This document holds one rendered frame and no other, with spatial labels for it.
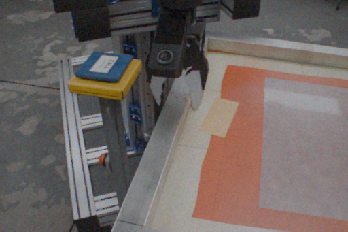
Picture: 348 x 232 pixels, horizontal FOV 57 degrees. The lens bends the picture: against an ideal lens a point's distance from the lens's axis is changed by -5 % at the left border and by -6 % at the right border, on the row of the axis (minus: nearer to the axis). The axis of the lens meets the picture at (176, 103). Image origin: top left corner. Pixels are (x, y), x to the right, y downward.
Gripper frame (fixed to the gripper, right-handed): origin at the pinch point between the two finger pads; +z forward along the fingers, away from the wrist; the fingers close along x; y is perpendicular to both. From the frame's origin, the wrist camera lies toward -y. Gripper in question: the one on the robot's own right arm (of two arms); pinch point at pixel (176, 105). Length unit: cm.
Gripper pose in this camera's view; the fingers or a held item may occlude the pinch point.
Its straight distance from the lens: 60.7
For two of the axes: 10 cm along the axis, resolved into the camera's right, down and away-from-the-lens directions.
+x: -9.7, -1.4, 1.8
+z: 0.0, 7.9, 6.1
